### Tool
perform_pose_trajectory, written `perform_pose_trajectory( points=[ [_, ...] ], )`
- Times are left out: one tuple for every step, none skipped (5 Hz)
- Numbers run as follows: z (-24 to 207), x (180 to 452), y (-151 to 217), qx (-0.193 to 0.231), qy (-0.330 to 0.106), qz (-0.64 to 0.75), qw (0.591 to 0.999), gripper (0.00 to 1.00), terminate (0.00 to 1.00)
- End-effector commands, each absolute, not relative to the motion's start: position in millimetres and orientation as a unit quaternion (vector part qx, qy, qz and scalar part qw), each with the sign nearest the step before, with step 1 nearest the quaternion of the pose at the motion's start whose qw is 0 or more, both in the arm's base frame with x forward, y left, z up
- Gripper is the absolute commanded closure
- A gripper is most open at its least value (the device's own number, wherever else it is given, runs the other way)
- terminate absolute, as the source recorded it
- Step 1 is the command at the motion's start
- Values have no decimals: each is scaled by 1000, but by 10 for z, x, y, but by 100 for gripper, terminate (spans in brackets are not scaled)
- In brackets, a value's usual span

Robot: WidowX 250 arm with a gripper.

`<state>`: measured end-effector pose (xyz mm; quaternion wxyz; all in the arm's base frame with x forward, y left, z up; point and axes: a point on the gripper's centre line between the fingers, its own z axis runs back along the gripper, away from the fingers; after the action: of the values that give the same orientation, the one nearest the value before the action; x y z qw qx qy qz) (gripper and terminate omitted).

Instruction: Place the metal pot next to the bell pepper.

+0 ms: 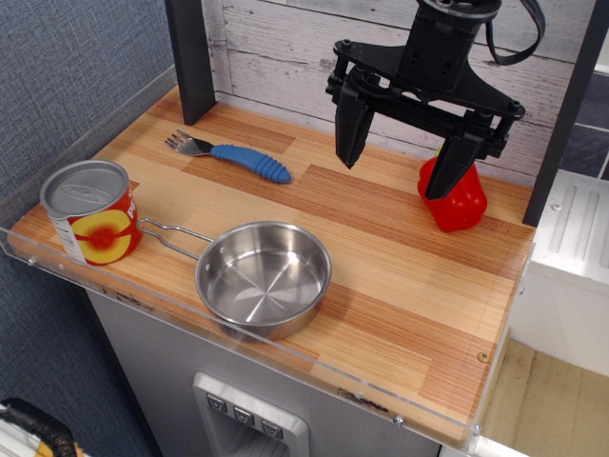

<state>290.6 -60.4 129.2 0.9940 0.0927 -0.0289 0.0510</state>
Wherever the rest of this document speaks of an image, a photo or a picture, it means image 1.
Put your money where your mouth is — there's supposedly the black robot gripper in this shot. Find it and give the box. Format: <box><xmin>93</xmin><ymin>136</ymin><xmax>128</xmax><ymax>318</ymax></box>
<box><xmin>326</xmin><ymin>1</ymin><xmax>525</xmax><ymax>200</ymax></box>

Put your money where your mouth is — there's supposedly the stainless steel saucepan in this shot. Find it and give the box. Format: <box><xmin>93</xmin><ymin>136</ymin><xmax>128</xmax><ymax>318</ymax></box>
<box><xmin>137</xmin><ymin>218</ymin><xmax>332</xmax><ymax>340</ymax></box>

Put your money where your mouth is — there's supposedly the red bell pepper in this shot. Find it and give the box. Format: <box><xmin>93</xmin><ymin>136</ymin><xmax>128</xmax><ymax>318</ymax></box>
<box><xmin>418</xmin><ymin>157</ymin><xmax>487</xmax><ymax>232</ymax></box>

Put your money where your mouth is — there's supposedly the white toy sink counter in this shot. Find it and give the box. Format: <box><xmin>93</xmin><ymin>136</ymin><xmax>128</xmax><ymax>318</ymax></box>
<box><xmin>508</xmin><ymin>170</ymin><xmax>608</xmax><ymax>375</ymax></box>

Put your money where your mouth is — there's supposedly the orange food can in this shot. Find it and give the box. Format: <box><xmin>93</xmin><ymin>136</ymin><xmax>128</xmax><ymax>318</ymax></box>
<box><xmin>40</xmin><ymin>160</ymin><xmax>143</xmax><ymax>266</ymax></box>

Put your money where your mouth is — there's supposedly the grey toy fridge cabinet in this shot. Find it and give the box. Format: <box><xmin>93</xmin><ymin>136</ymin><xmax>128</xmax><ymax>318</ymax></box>
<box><xmin>88</xmin><ymin>292</ymin><xmax>441</xmax><ymax>456</ymax></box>

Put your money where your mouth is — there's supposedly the clear acrylic table guard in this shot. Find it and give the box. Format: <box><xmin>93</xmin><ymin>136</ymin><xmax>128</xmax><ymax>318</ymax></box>
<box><xmin>1</xmin><ymin>90</ymin><xmax>533</xmax><ymax>447</ymax></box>

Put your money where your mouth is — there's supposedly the black and yellow object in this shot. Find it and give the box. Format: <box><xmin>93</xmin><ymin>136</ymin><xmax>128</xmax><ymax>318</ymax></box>
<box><xmin>1</xmin><ymin>397</ymin><xmax>86</xmax><ymax>456</ymax></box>

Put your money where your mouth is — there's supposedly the dark grey right post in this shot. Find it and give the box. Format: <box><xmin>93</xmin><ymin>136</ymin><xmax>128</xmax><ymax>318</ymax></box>
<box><xmin>522</xmin><ymin>1</ymin><xmax>608</xmax><ymax>228</ymax></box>

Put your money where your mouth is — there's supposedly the dark grey post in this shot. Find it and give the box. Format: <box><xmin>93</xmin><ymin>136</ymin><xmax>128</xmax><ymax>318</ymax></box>
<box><xmin>522</xmin><ymin>1</ymin><xmax>608</xmax><ymax>228</ymax></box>
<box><xmin>165</xmin><ymin>0</ymin><xmax>216</xmax><ymax>126</ymax></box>

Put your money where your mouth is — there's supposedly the blue handled fork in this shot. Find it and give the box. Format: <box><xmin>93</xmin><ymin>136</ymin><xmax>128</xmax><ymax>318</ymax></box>
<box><xmin>165</xmin><ymin>129</ymin><xmax>292</xmax><ymax>184</ymax></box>

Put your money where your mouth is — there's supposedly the dark grey left post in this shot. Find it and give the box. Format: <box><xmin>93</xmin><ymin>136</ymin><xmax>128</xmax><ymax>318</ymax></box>
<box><xmin>165</xmin><ymin>0</ymin><xmax>216</xmax><ymax>126</ymax></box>

